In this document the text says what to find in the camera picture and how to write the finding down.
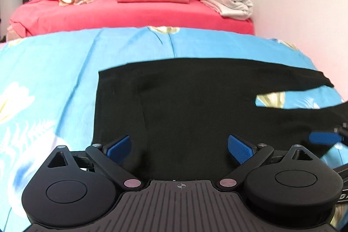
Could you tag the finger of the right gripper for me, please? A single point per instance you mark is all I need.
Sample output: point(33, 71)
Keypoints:
point(325, 138)

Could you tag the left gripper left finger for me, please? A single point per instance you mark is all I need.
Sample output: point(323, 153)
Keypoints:
point(106, 160)

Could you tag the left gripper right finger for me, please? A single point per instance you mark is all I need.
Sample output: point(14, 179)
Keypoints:
point(248, 156)

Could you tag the black knit pants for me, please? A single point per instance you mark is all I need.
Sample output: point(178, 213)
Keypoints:
point(180, 112)

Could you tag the white rolled blanket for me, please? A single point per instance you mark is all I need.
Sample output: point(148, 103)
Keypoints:
point(235, 9)

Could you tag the red bed sheet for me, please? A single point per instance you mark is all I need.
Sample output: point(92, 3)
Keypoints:
point(38, 17)

